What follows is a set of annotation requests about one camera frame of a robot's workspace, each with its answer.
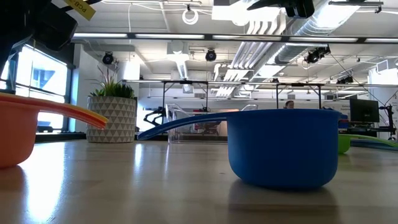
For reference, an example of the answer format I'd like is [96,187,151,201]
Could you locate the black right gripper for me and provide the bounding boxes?
[247,0,315,19]

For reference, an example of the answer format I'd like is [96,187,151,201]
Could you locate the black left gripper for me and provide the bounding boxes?
[0,0,40,75]

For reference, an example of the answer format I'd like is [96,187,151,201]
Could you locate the orange measuring cup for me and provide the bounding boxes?
[0,92,108,169]

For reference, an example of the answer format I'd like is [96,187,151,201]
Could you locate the blue measuring cup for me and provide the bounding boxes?
[137,108,348,190]

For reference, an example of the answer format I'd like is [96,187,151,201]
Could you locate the green measuring cup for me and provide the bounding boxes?
[338,133,398,155]

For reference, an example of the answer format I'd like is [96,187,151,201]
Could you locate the clear plastic basket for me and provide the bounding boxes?
[165,103,259,146]

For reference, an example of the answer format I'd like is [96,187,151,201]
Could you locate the white ceiling light panel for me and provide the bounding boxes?
[211,0,283,27]

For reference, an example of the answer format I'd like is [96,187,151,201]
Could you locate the white ceiling pipe bundle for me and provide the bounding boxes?
[231,20,282,70]

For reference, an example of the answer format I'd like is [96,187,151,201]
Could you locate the black ceiling spotlight cluster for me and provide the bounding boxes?
[303,45,331,65]

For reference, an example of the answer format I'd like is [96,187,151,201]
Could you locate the yellow label tag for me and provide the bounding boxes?
[63,0,96,21]

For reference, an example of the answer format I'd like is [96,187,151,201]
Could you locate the long ceiling light strip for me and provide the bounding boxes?
[73,32,398,44]

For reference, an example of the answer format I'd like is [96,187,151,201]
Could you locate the green potted plant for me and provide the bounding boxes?
[88,60,136,98]

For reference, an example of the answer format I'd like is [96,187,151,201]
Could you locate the white triangle-patterned planter pot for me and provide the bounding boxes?
[86,95,137,144]

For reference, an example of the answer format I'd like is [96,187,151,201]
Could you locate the black computer monitor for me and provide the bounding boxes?
[349,98,380,123]

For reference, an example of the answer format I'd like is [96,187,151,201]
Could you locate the black equipment stand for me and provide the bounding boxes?
[378,104,397,141]

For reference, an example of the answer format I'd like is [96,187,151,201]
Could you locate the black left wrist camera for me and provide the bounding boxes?
[30,1,78,52]

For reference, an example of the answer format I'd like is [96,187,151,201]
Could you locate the black background rig frame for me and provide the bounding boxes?
[161,80,210,110]
[275,82,323,110]

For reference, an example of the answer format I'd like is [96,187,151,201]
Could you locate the white cable coil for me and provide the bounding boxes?
[182,8,199,26]

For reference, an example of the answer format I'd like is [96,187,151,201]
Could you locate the black table frame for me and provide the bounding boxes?
[34,133,398,152]

